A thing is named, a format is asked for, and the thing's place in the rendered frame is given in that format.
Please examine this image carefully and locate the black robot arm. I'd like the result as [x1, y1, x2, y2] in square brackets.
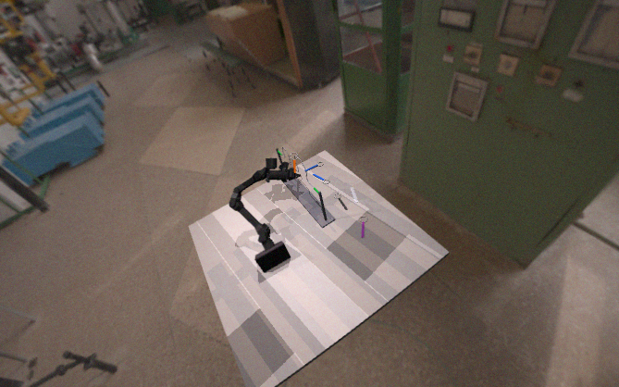
[229, 158, 289, 252]

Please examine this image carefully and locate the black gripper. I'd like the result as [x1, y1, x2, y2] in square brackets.
[277, 168, 301, 182]

